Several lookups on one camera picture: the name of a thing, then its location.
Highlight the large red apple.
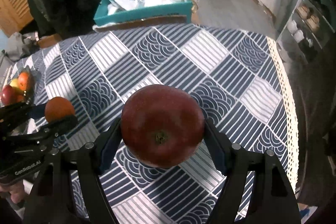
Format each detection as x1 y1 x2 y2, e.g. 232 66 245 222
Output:
121 85 205 168

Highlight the green yellow mango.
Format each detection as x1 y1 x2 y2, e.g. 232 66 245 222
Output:
10 78 24 95

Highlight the person's hand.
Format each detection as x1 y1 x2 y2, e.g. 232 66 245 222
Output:
0 181 26 204

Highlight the smaller red apple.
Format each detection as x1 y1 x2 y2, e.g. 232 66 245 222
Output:
1 85 17 106

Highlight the clear glass bowl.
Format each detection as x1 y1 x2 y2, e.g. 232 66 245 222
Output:
1 67 35 106

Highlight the large orange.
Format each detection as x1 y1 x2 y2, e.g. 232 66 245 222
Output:
18 71 30 91

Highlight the grey crumpled clothing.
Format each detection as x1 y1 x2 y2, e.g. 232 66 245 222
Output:
2 32 40 62

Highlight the wooden drawer box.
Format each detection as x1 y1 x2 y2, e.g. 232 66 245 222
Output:
37 34 62 48

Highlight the wooden louvered cabinet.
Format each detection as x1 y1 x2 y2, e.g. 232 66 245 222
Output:
0 0 34 37

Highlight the blue white patterned tablecloth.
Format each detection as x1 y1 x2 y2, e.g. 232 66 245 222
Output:
1 24 298 223

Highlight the teal plastic tray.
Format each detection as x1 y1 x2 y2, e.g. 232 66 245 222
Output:
93 0 194 26

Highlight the shoe rack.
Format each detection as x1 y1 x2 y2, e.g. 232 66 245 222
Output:
276 0 335 64

